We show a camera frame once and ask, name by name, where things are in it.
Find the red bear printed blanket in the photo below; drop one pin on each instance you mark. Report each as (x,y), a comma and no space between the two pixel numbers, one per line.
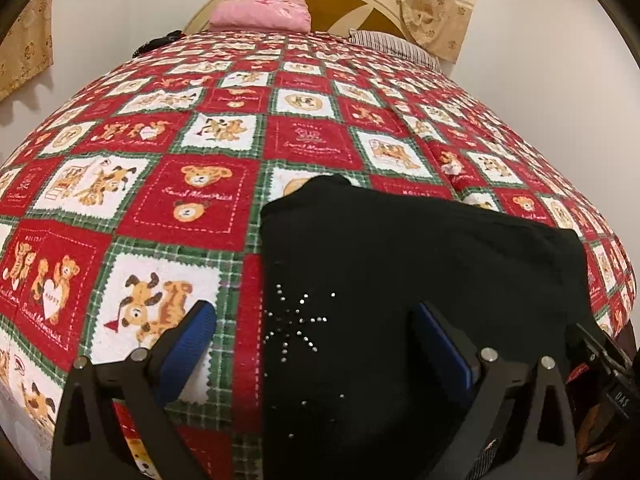
(175,160)

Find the black pants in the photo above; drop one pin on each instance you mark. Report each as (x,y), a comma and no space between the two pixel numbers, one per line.
(390,260)

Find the beige floral curtain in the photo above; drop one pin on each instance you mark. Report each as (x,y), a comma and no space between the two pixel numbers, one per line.
(430,5)
(25,45)

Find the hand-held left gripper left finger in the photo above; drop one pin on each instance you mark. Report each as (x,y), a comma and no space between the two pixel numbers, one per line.
(187,342)

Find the pink folded pillow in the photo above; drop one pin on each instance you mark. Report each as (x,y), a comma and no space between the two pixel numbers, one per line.
(257,15)

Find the small black object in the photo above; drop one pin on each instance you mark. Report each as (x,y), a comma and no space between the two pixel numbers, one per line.
(155,45)

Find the striped pillow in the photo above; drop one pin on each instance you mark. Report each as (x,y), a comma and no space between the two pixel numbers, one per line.
(395,47)

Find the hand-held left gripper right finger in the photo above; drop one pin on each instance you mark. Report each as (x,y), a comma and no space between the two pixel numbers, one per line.
(442,352)

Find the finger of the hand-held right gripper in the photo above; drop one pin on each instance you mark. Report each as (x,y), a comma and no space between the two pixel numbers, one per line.
(597,352)

